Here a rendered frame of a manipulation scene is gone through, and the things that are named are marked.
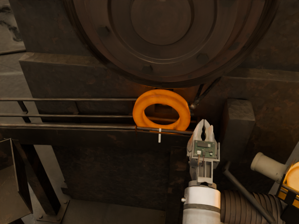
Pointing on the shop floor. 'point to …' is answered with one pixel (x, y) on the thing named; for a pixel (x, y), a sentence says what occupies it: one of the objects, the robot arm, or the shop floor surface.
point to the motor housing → (248, 208)
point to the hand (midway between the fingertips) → (203, 124)
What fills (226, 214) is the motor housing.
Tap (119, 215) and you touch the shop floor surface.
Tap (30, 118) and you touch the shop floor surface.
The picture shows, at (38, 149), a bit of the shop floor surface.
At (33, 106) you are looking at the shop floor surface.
